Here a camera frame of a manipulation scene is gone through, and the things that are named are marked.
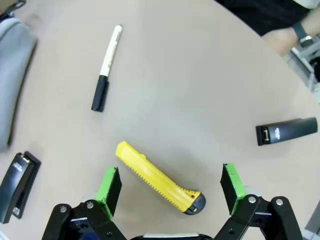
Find grey pencil case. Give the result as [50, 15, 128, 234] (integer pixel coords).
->
[0, 14, 39, 154]

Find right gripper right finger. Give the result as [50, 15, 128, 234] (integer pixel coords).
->
[212, 163, 305, 240]

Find person's left forearm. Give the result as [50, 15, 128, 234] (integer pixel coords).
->
[303, 6, 320, 38]

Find white marker black cap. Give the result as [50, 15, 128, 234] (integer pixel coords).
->
[90, 24, 124, 113]

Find black wrist watch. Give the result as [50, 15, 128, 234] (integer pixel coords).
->
[292, 21, 314, 48]

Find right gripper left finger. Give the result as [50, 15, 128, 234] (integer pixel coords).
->
[41, 166, 128, 240]

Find yellow utility knife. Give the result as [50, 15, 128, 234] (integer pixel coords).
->
[115, 140, 207, 215]

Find grey metal table frame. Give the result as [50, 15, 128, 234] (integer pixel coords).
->
[287, 34, 320, 104]

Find person's left hand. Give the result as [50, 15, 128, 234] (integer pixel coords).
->
[261, 27, 300, 58]

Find black trousers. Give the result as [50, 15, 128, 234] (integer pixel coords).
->
[214, 0, 311, 37]

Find white knit sweater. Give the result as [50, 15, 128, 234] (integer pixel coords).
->
[294, 0, 320, 10]

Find black stapler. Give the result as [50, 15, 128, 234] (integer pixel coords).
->
[255, 116, 318, 147]
[0, 151, 42, 224]

